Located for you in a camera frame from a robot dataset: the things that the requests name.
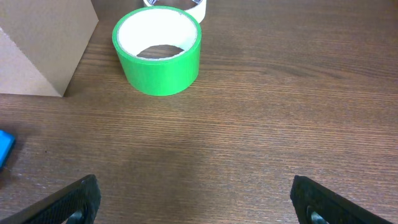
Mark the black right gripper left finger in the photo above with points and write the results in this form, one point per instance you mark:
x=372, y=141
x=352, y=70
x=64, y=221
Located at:
x=75, y=203

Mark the blue plastic case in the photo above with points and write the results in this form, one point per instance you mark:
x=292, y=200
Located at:
x=7, y=142

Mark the white tape roll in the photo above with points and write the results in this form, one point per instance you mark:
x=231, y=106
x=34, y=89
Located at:
x=196, y=8

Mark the brown cardboard box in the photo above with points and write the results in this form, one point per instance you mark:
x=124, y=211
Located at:
x=42, y=42

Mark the green tape roll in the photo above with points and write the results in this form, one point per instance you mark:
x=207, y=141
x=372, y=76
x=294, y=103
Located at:
x=158, y=25

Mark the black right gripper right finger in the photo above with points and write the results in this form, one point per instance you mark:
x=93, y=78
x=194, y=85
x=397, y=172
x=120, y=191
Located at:
x=314, y=203

